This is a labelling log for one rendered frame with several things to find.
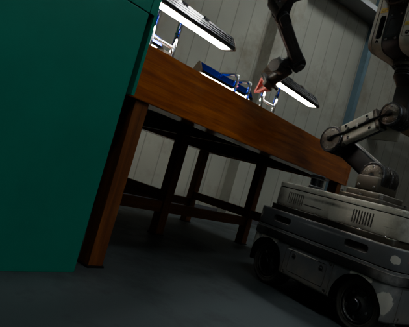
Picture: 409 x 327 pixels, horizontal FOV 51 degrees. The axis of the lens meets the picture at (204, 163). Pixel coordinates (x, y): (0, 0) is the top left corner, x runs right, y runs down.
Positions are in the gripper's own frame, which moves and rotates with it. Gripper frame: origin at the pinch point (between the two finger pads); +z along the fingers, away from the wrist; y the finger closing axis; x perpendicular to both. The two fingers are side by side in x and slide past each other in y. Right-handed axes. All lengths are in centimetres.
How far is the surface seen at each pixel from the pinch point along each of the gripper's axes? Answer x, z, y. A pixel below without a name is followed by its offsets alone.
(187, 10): -28, -2, 41
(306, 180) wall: -70, 124, -323
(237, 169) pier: -70, 142, -200
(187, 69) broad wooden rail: 16, -5, 60
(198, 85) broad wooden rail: 19, -2, 52
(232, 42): -27.5, -0.6, 7.5
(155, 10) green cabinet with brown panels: 10, -15, 83
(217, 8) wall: -211, 71, -141
